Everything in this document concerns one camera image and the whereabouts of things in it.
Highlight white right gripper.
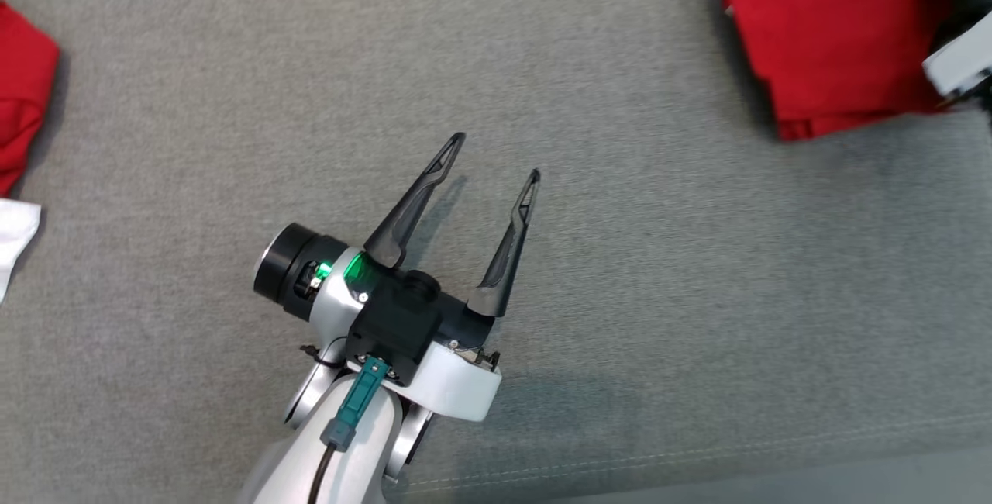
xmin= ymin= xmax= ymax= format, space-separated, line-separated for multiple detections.
xmin=921 ymin=0 xmax=992 ymax=99

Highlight white silver left gripper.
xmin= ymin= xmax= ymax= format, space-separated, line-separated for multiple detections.
xmin=253 ymin=131 xmax=543 ymax=423

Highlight red shorts with white stripe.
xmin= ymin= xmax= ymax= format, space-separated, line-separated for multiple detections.
xmin=713 ymin=0 xmax=992 ymax=142

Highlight red jersey with white sleeves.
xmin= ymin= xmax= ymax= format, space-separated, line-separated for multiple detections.
xmin=0 ymin=0 xmax=61 ymax=303

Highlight black cable with teal connector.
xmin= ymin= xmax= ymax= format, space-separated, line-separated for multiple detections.
xmin=306 ymin=356 xmax=390 ymax=504

